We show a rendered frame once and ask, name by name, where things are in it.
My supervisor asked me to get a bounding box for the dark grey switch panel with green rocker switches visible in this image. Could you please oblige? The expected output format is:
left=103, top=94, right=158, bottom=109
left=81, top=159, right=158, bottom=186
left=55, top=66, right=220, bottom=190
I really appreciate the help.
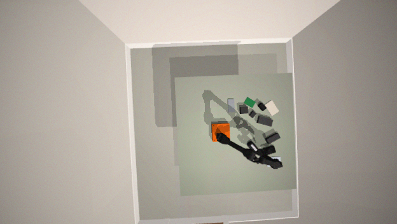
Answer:
left=247, top=141, right=258, bottom=151

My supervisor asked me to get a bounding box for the green flat panel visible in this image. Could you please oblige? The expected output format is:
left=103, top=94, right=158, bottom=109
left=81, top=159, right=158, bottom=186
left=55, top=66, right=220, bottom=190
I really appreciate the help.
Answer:
left=244, top=97, right=256, bottom=108

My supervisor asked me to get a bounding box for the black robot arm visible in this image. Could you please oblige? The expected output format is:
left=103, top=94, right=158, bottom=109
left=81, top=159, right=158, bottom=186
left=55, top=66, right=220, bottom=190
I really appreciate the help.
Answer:
left=216, top=133, right=282, bottom=169

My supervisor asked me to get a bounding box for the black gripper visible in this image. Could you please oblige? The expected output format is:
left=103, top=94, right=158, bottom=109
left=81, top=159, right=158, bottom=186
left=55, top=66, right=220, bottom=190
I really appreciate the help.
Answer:
left=253, top=148, right=272, bottom=160

